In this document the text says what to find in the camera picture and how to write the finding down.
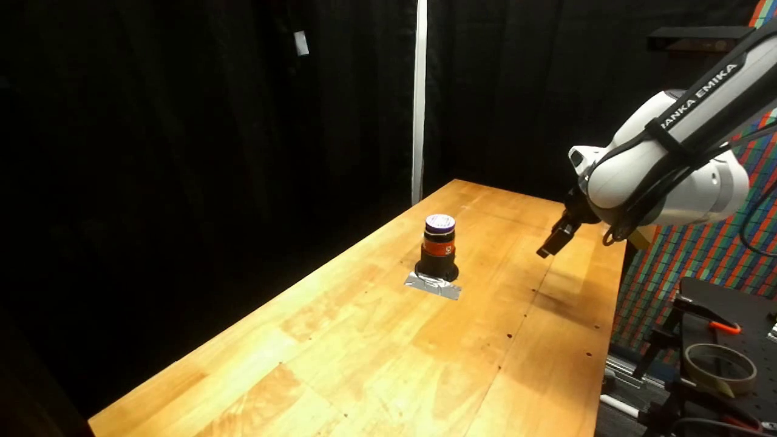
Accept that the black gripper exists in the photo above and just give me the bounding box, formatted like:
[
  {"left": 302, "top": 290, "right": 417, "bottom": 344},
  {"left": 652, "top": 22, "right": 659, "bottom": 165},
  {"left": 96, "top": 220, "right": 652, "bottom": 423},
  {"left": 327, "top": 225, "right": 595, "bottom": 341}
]
[{"left": 536, "top": 188, "right": 599, "bottom": 256}]

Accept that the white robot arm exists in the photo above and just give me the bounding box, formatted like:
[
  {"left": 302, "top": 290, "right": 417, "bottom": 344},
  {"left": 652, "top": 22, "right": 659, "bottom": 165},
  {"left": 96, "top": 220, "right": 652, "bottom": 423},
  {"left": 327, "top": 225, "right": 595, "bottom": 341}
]
[{"left": 536, "top": 22, "right": 777, "bottom": 256}]

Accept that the dark upside-down cup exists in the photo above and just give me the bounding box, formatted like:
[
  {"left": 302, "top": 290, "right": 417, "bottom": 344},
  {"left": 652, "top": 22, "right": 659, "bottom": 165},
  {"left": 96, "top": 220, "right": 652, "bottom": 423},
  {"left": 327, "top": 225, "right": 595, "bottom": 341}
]
[{"left": 414, "top": 214, "right": 459, "bottom": 282}]

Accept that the grey tape patch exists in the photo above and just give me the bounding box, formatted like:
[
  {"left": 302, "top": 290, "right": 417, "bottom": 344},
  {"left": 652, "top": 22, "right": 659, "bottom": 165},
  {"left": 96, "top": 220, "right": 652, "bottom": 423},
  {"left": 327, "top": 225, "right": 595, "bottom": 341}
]
[{"left": 404, "top": 272, "right": 460, "bottom": 301}]

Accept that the colourful striped cloth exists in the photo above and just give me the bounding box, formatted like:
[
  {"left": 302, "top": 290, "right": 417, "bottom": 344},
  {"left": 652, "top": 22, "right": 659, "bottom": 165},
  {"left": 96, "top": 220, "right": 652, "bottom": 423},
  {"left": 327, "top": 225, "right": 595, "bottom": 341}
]
[{"left": 611, "top": 0, "right": 777, "bottom": 352}]

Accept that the roll of masking tape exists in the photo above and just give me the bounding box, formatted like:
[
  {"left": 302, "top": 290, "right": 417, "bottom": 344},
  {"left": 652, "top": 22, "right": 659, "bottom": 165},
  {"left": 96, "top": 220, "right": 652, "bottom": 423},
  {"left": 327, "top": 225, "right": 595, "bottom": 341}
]
[{"left": 681, "top": 341, "right": 758, "bottom": 398}]

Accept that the white vertical pole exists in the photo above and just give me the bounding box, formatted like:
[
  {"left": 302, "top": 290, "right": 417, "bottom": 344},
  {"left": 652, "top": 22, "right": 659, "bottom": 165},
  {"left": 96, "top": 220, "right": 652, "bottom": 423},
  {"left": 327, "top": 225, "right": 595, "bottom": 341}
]
[{"left": 411, "top": 0, "right": 428, "bottom": 203}]

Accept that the black clamp with orange handle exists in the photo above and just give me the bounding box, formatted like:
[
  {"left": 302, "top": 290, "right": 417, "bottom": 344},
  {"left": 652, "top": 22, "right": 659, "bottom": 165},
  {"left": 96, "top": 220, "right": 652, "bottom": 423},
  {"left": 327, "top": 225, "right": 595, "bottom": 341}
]
[{"left": 633, "top": 294, "right": 741, "bottom": 382}]

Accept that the small white wall tag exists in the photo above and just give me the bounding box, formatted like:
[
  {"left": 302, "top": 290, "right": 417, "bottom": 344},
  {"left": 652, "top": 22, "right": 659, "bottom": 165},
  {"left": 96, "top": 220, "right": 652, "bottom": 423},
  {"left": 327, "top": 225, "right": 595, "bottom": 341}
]
[{"left": 294, "top": 30, "right": 310, "bottom": 55}]

